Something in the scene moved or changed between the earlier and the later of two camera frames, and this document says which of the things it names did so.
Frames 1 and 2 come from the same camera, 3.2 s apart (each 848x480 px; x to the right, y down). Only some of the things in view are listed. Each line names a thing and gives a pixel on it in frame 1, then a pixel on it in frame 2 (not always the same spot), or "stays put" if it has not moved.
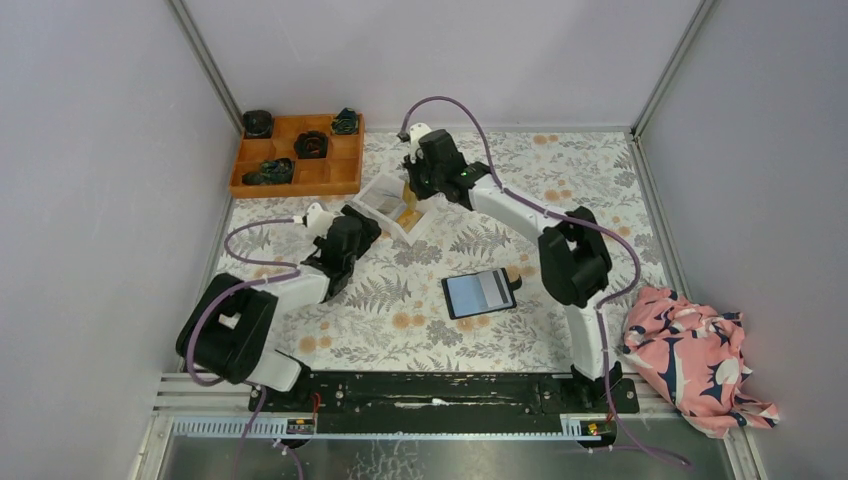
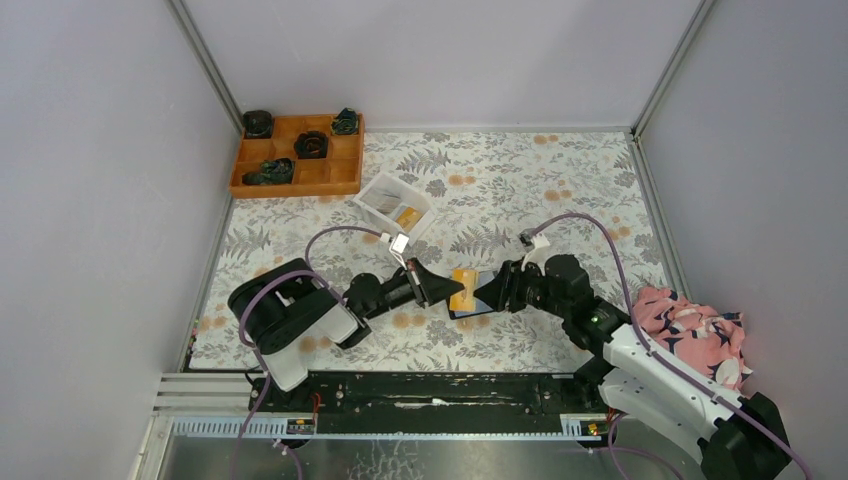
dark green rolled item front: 277,171 stays put
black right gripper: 412,170 → 506,285
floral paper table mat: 462,253 stays put
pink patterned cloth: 697,357 stays put
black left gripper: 368,231 → 426,288
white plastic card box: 387,203 stays put
